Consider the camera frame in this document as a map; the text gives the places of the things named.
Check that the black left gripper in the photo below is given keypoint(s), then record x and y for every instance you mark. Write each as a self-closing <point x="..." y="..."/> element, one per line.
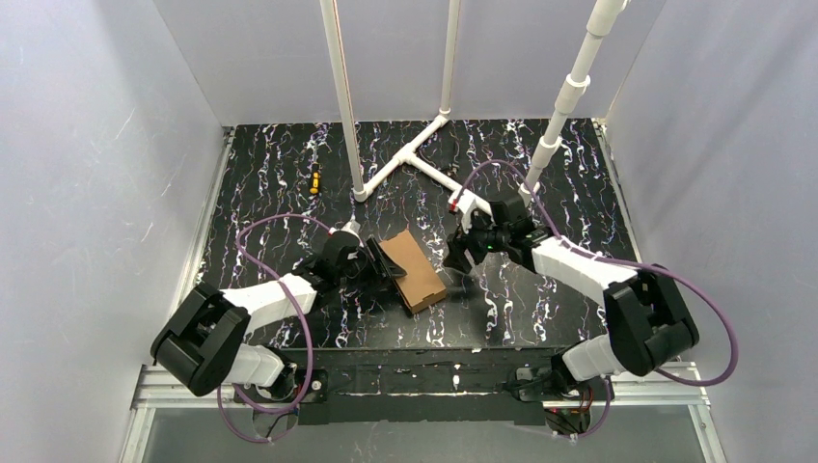
<point x="375" y="261"/>

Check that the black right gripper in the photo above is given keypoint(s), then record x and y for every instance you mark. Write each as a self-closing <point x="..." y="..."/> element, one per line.
<point x="467" y="241"/>

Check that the brown cardboard box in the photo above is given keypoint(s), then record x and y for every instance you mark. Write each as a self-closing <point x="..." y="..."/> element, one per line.
<point x="421" y="287"/>

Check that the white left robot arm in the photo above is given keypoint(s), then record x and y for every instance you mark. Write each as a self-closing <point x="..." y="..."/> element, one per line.
<point x="203" y="345"/>

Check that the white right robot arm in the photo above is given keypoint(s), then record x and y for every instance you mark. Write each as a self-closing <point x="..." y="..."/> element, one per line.
<point x="648" y="323"/>

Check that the orange yellow black screwdriver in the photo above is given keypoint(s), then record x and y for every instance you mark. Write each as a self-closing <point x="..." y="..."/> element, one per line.
<point x="315" y="183"/>

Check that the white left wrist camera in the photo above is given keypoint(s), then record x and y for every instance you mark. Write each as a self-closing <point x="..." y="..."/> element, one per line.
<point x="352" y="227"/>

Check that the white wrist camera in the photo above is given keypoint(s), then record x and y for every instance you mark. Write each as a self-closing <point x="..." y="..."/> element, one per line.
<point x="464" y="204"/>
<point x="352" y="227"/>

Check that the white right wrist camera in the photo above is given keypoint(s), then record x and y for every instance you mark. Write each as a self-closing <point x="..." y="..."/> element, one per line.
<point x="464" y="204"/>

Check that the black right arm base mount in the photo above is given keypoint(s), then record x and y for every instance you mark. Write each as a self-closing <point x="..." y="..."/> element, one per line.
<point x="537" y="384"/>

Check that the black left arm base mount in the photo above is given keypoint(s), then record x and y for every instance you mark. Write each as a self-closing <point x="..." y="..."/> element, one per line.
<point x="307" y="386"/>

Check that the aluminium rail frame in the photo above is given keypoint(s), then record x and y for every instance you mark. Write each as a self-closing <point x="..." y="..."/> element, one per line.
<point x="421" y="385"/>

